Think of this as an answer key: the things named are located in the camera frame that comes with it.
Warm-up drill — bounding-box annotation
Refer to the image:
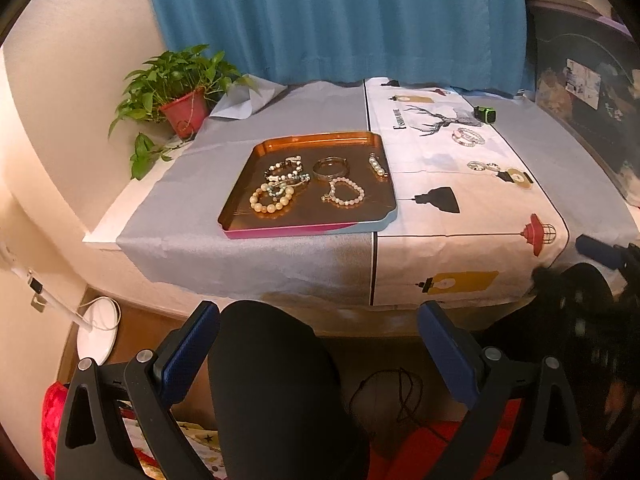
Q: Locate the white printed table cloth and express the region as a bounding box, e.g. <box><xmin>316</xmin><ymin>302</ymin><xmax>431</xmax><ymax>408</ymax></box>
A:
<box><xmin>362</xmin><ymin>77</ymin><xmax>572</xmax><ymax>309</ymax></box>

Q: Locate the dark printed board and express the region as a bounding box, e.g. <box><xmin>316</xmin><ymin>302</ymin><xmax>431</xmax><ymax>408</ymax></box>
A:
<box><xmin>525</xmin><ymin>2</ymin><xmax>640</xmax><ymax>207</ymax></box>

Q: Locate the large cream bead bracelet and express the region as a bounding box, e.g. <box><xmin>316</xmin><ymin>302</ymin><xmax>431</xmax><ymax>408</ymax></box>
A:
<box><xmin>249</xmin><ymin>185</ymin><xmax>296</xmax><ymax>216</ymax></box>

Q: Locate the black cable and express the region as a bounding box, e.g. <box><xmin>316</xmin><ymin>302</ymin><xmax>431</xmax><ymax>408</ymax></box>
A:
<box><xmin>347</xmin><ymin>367</ymin><xmax>426</xmax><ymax>427</ymax></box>

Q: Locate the clear crystal bracelet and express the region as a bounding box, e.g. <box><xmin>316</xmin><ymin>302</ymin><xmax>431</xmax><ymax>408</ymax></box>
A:
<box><xmin>452</xmin><ymin>127</ymin><xmax>486</xmax><ymax>148</ymax></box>

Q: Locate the star printed blanket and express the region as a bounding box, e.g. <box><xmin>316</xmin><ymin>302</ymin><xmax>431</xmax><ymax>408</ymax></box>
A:
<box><xmin>120</xmin><ymin>407</ymin><xmax>223</xmax><ymax>480</ymax></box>

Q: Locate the pink bead bracelet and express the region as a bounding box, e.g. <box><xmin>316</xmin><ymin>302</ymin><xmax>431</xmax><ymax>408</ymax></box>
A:
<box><xmin>321</xmin><ymin>176</ymin><xmax>365</xmax><ymax>207</ymax></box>

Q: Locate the paper card on board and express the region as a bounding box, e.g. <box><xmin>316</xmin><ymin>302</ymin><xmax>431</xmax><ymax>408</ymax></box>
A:
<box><xmin>565</xmin><ymin>57</ymin><xmax>601</xmax><ymax>109</ymax></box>

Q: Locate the turquoise mixed bead bracelet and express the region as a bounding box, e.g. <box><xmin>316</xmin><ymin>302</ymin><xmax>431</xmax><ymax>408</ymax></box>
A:
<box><xmin>267</xmin><ymin>171</ymin><xmax>311</xmax><ymax>197</ymax></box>

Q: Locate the silver bangle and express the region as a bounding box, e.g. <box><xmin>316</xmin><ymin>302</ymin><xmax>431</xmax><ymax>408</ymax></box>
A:
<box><xmin>312</xmin><ymin>157</ymin><xmax>350</xmax><ymax>180</ymax></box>

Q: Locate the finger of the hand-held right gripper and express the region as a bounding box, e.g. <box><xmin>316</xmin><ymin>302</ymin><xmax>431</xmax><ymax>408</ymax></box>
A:
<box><xmin>531</xmin><ymin>265</ymin><xmax>568</xmax><ymax>294</ymax></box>
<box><xmin>575</xmin><ymin>234</ymin><xmax>640</xmax><ymax>271</ymax></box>

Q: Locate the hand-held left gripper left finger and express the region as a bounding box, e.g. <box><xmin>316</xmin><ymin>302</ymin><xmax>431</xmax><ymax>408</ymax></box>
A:
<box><xmin>54</xmin><ymin>301</ymin><xmax>221</xmax><ymax>480</ymax></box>

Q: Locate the blue curtain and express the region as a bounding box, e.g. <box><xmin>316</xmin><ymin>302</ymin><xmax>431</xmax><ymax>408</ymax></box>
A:
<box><xmin>142</xmin><ymin>0</ymin><xmax>537</xmax><ymax>99</ymax></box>

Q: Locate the orange metal tray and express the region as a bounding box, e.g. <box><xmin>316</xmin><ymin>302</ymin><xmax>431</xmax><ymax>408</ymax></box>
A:
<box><xmin>216</xmin><ymin>131</ymin><xmax>399</xmax><ymax>239</ymax></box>

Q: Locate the green plant in red pot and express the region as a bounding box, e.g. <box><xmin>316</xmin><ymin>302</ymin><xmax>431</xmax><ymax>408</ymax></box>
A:
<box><xmin>107</xmin><ymin>44</ymin><xmax>261</xmax><ymax>181</ymax></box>

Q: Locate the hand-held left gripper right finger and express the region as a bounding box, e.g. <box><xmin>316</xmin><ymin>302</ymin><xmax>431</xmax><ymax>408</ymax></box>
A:
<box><xmin>417</xmin><ymin>301</ymin><xmax>586</xmax><ymax>480</ymax></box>

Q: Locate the red fuzzy cloth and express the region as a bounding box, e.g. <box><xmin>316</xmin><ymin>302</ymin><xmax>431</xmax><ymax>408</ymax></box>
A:
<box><xmin>42</xmin><ymin>382</ymin><xmax>71</xmax><ymax>480</ymax></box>

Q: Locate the person's black trouser leg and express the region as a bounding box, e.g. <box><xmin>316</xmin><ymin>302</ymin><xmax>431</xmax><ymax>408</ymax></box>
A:
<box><xmin>207</xmin><ymin>300</ymin><xmax>372</xmax><ymax>480</ymax></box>

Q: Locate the grey table cloth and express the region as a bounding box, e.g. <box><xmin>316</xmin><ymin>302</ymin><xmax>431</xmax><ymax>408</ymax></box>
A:
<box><xmin>116</xmin><ymin>80</ymin><xmax>640</xmax><ymax>312</ymax></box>

